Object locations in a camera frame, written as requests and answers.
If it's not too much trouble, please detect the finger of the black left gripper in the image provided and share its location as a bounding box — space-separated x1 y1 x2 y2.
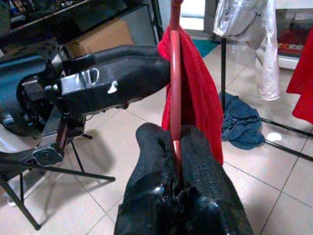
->
63 45 170 74
58 61 172 116

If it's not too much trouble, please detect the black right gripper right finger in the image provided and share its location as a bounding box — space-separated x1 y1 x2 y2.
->
171 125 253 235

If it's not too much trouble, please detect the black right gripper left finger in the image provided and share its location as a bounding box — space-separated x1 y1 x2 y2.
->
114 123 178 235

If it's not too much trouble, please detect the red wire hanger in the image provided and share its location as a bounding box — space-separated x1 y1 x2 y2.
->
168 0 184 194

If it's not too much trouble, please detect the red jersey white number print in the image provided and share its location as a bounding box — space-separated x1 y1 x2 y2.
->
157 24 224 165

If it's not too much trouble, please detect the brown cardboard box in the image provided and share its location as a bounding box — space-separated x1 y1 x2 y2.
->
65 19 134 59

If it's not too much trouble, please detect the black folding stand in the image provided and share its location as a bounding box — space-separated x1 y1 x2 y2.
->
0 137 116 231

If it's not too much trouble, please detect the dark blue garment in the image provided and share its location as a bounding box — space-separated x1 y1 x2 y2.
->
221 92 267 150

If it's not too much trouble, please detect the teal rug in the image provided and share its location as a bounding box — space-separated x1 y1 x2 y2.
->
190 38 221 59

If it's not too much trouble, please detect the black shelf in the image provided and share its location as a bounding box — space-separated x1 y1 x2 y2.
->
0 0 163 62

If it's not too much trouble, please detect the black clothes rack silver bar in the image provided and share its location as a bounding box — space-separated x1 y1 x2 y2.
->
215 34 313 163

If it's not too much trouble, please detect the white grey shirt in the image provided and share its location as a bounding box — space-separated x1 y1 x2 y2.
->
212 0 281 101

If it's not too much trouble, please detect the plain red shirt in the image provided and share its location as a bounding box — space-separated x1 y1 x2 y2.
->
286 26 313 125

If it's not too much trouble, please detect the white display cabinet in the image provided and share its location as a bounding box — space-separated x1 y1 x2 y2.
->
275 7 313 71

